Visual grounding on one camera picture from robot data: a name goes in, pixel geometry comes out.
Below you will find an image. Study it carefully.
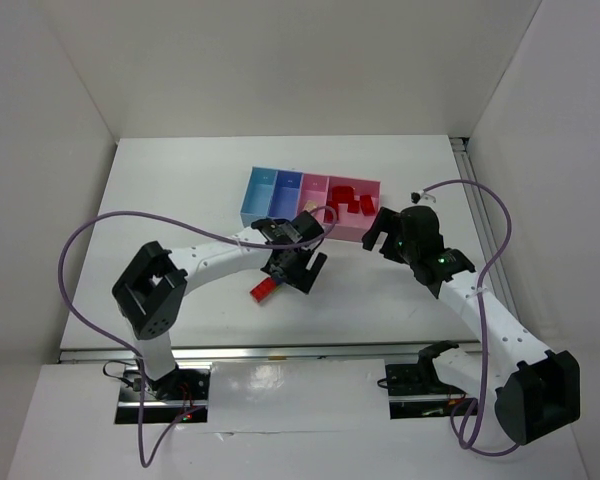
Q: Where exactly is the red long lego brick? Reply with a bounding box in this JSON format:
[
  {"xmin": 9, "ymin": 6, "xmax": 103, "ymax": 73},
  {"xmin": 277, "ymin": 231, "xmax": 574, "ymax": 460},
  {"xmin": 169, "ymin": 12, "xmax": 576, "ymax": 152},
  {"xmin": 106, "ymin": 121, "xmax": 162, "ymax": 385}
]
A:
[{"xmin": 249, "ymin": 277, "xmax": 278, "ymax": 303}]

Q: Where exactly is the small red lego brick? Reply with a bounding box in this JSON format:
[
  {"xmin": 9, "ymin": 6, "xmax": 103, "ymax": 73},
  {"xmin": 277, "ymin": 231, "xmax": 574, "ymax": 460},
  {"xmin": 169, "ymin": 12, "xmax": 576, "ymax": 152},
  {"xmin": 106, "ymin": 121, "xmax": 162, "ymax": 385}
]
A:
[{"xmin": 324, "ymin": 201, "xmax": 340, "ymax": 224}]

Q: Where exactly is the red rounded lego brick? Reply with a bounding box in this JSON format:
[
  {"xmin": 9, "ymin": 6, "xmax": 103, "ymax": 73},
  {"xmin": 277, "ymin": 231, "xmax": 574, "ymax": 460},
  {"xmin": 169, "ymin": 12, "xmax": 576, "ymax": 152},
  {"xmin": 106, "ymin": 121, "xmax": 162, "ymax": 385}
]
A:
[{"xmin": 330, "ymin": 185, "xmax": 355, "ymax": 205}]

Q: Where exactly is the white lego brick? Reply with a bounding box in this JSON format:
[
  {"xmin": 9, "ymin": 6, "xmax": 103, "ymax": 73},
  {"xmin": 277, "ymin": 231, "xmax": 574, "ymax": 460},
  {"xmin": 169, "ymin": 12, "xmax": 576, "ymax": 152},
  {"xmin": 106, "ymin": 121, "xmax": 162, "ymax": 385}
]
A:
[{"xmin": 303, "ymin": 201, "xmax": 318, "ymax": 211}]

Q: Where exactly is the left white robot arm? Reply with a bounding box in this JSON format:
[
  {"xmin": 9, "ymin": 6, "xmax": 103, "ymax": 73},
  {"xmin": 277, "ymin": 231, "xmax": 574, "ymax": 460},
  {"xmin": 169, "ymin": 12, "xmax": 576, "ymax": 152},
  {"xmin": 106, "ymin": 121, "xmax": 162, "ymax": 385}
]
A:
[{"xmin": 112, "ymin": 212, "xmax": 327, "ymax": 399}]

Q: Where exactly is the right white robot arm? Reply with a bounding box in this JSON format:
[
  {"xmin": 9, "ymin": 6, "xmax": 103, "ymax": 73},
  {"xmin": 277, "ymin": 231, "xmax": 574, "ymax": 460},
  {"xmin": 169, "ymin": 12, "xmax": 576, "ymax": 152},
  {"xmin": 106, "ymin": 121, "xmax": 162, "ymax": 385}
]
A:
[{"xmin": 362, "ymin": 205, "xmax": 581, "ymax": 445}]

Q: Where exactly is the light blue bin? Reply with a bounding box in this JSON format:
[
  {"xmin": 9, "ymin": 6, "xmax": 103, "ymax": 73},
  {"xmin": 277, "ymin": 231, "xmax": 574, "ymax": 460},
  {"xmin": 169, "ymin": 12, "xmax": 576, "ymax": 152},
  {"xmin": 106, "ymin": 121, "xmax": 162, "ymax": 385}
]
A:
[{"xmin": 240, "ymin": 167, "xmax": 277, "ymax": 227}]

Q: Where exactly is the small pink bin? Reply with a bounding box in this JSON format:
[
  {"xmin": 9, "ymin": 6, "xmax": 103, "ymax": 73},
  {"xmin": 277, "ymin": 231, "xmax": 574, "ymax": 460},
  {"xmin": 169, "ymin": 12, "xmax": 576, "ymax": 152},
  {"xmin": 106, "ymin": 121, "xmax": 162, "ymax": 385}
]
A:
[{"xmin": 297, "ymin": 173, "xmax": 329, "ymax": 214}]

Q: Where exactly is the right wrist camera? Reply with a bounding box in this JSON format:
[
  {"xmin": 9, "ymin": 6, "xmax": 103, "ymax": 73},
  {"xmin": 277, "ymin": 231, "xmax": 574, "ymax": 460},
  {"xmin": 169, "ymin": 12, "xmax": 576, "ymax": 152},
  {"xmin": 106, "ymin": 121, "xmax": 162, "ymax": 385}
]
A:
[{"xmin": 410, "ymin": 190, "xmax": 437, "ymax": 205}]

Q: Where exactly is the aluminium rail right side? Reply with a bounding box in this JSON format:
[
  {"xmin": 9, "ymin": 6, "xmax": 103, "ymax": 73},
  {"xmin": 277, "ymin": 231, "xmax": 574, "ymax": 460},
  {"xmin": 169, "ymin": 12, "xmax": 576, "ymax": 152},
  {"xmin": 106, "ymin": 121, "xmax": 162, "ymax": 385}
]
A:
[{"xmin": 449, "ymin": 137, "xmax": 519, "ymax": 318}]

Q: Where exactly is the aluminium rail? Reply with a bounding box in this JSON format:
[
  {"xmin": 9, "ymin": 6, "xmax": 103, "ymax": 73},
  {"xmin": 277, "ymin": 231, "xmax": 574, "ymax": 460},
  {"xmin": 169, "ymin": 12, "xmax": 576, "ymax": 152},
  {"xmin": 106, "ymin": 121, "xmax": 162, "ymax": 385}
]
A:
[
  {"xmin": 449, "ymin": 137, "xmax": 519, "ymax": 318},
  {"xmin": 58, "ymin": 342, "xmax": 433, "ymax": 364}
]

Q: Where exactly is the aluminium rail front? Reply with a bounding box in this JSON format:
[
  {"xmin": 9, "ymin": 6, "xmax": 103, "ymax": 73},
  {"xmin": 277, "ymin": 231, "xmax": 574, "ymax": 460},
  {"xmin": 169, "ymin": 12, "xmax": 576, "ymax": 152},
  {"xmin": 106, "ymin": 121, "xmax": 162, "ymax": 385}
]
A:
[{"xmin": 58, "ymin": 342, "xmax": 433, "ymax": 364}]

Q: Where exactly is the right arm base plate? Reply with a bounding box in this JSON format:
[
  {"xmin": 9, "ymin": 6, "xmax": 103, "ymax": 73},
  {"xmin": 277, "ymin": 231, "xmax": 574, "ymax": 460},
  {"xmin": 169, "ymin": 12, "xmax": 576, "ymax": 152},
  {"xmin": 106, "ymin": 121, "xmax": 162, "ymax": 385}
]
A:
[{"xmin": 377, "ymin": 364, "xmax": 468, "ymax": 420}]

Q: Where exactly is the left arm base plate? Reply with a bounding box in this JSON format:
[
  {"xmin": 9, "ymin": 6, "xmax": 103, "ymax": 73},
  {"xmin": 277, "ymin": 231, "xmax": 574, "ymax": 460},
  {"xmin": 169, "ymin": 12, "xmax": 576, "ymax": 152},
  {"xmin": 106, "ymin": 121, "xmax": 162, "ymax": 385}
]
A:
[{"xmin": 114, "ymin": 364, "xmax": 211, "ymax": 425}]

